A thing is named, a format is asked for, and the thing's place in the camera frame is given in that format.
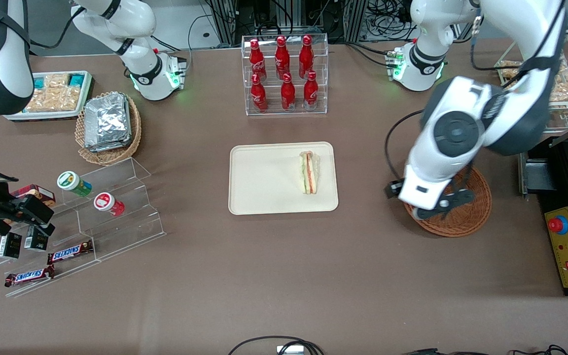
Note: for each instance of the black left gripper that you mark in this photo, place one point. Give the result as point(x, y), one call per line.
point(393, 189)

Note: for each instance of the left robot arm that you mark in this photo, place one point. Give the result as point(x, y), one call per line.
point(461, 128)

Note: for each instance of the dark brown wicker basket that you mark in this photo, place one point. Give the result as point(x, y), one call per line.
point(471, 217)

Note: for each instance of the light wicker basket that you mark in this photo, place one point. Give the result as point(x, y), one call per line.
point(111, 157)

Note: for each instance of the triangular sandwich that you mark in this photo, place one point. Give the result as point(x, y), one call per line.
point(309, 172)

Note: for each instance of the white snack tray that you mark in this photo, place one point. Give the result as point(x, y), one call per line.
point(86, 91)

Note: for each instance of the beige plastic tray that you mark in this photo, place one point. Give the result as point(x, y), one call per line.
point(264, 182)

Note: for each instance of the small black carton box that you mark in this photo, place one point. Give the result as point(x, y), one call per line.
point(10, 245)
point(36, 240)

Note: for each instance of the red carton box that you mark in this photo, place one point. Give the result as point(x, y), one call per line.
point(40, 193)

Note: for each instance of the Snickers chocolate bar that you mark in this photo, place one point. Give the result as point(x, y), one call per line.
point(29, 276)
point(70, 253)

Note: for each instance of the green white capped can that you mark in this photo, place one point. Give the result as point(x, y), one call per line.
point(73, 183)

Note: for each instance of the clear acrylic stepped shelf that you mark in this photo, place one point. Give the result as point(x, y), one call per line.
point(116, 231)

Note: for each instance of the black machine housing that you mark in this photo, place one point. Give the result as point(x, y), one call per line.
point(540, 172)

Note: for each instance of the red emergency stop button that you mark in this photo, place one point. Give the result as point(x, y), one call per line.
point(558, 225)

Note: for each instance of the silver foil container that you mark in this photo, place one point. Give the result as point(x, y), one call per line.
point(106, 146)
point(107, 116)

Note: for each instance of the clear cracker pack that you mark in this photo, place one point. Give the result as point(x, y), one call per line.
point(70, 97)
point(57, 81)
point(42, 102)

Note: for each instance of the clear snack bag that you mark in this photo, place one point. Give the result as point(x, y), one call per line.
point(510, 70)
point(567, 88)

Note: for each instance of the teal snack pack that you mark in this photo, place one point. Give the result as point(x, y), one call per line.
point(40, 82)
point(76, 79)

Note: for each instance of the red cola bottle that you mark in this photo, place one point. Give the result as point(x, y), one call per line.
point(258, 93)
point(288, 92)
point(256, 59)
point(281, 56)
point(306, 55)
point(310, 91)

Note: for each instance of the clear acrylic bottle rack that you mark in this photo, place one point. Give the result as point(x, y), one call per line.
point(321, 74)

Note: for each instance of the brown tablecloth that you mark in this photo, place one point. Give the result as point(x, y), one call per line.
point(274, 276)

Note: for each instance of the small silver device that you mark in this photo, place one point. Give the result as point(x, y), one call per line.
point(290, 350)

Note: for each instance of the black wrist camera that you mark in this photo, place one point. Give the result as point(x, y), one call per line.
point(393, 189)

